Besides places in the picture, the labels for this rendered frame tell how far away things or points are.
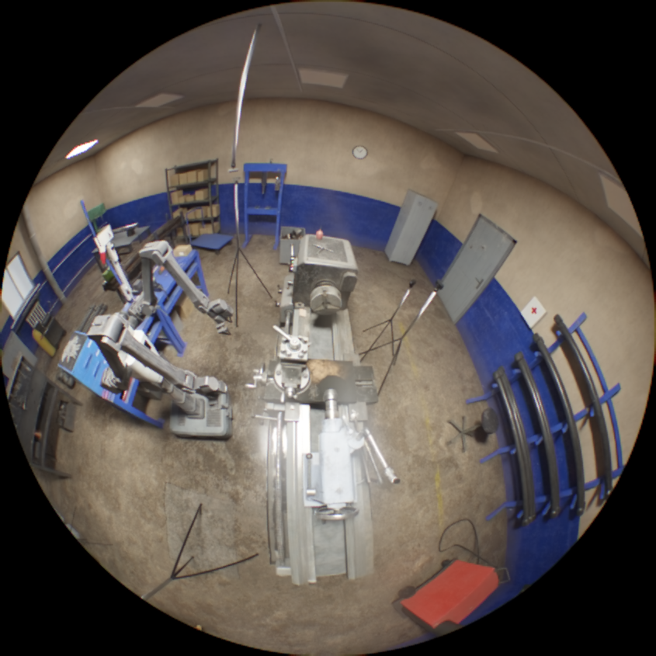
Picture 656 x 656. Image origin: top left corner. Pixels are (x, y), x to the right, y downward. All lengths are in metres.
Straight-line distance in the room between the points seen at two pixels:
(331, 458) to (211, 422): 1.34
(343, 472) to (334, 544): 0.74
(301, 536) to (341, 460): 0.64
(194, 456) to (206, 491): 0.40
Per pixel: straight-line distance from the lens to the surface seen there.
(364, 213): 4.96
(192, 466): 2.40
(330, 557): 1.64
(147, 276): 1.11
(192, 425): 2.14
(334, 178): 4.67
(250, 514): 2.27
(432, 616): 2.73
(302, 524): 1.40
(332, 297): 1.52
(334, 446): 1.02
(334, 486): 1.03
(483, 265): 4.14
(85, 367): 1.95
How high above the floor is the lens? 2.16
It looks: 49 degrees down
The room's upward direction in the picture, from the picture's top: 17 degrees clockwise
